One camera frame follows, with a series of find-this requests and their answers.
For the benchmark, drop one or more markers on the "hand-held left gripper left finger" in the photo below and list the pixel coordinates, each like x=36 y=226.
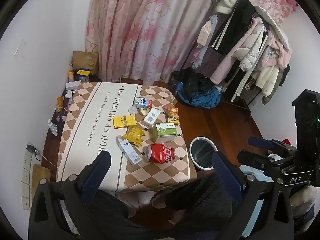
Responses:
x=97 y=172

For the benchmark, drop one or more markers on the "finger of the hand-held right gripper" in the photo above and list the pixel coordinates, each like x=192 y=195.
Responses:
x=257 y=158
x=260 y=142

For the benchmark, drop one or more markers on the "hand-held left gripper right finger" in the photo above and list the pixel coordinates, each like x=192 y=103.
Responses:
x=225 y=170

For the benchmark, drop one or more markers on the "white trash bin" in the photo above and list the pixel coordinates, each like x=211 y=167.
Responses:
x=201 y=152

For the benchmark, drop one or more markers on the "yellow box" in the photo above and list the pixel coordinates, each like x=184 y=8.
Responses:
x=123 y=122

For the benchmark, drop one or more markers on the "clear plastic cup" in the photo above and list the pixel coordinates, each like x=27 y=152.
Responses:
x=132 y=110

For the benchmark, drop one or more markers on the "green white box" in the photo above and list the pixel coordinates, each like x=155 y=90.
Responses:
x=163 y=132

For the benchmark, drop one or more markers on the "orange snack packet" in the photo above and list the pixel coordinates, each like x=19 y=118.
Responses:
x=172 y=115

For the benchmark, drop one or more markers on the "white barcode box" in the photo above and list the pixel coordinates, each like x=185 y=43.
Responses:
x=151 y=117

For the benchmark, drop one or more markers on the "blue white drink carton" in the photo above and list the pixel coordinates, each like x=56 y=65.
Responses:
x=142 y=103

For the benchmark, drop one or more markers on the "person's right forearm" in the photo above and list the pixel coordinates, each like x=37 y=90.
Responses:
x=302 y=201

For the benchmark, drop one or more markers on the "long white box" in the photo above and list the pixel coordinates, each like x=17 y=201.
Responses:
x=130 y=152

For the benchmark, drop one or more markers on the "black clothes rack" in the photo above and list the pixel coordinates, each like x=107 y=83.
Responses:
x=243 y=105

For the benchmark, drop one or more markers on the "person's dark trousers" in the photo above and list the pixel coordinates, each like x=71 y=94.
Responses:
x=200 y=205

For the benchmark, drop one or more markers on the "grey slipper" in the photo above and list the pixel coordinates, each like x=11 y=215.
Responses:
x=126 y=206
x=160 y=200

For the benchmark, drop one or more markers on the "yellow crumpled wrapper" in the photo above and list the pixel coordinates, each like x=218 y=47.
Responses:
x=133 y=135

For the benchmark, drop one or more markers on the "checkered tablecloth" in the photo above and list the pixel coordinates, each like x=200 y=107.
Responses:
x=87 y=120

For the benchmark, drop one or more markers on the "light wooden board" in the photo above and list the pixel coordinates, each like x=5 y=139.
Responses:
x=40 y=172

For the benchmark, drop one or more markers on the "dark low shelf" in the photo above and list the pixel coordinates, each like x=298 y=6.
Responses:
x=61 y=127

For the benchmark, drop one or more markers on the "white spray bottle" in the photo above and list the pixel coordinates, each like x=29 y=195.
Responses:
x=53 y=128

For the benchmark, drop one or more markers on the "red soda can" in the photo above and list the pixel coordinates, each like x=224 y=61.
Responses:
x=160 y=152

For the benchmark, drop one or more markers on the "black plug adapter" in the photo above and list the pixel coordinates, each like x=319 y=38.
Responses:
x=31 y=148

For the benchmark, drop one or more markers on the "white power strip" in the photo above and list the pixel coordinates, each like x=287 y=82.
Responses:
x=26 y=175

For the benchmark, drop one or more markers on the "pale green fruit piece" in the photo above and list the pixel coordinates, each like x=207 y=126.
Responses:
x=144 y=111

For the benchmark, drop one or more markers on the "orange transparent bottle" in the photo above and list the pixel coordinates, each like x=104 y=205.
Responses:
x=59 y=102

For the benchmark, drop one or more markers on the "crumpled white tissue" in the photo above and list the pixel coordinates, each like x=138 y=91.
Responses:
x=68 y=95

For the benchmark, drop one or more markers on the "black clothes pile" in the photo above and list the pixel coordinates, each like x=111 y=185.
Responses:
x=195 y=82

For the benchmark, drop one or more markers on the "small white box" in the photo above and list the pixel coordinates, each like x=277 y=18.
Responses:
x=72 y=85

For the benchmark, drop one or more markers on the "yellow lid tub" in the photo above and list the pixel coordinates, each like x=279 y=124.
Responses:
x=83 y=73

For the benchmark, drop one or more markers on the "row of hanging clothes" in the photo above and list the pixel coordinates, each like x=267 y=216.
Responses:
x=240 y=42

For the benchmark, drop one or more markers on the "brown paper bag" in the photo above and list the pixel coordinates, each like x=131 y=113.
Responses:
x=85 y=58

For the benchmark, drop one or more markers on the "pink floral curtain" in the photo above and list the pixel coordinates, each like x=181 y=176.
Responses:
x=140 y=30

